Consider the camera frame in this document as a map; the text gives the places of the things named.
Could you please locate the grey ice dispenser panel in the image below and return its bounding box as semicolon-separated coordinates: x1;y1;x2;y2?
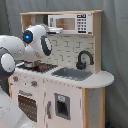
54;93;71;120

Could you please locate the black toy faucet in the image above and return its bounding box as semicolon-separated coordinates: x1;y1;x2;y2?
76;50;94;70

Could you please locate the grey cabinet door handle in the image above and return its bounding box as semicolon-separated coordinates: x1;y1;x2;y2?
47;101;51;119

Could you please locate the black toy stovetop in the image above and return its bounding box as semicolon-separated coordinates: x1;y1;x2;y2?
20;63;56;73

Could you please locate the silver metal pot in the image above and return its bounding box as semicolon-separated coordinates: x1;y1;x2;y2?
24;60;41;68

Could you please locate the wooden toy kitchen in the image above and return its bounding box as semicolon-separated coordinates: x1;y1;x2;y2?
10;10;114;128

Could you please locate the white toy microwave door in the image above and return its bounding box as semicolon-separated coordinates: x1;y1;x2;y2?
48;13;92;34

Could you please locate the left red stove knob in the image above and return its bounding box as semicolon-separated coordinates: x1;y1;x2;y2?
12;75;19;83

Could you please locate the right red stove knob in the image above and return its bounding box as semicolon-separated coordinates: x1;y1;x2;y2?
31;81;38;87

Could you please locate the oven door with window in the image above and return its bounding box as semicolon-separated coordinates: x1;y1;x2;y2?
18;90;37;123

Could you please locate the red stove knob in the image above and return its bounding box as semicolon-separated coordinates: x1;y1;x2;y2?
12;75;19;83
31;81;38;87

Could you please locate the grey toy sink basin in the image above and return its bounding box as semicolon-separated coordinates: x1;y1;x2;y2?
51;67;92;81

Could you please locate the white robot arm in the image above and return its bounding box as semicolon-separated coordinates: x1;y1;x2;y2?
0;24;61;128

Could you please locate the grey range hood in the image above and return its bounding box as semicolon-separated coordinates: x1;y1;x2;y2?
31;14;48;25

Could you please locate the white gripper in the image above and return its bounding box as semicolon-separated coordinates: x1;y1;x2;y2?
47;27;63;34

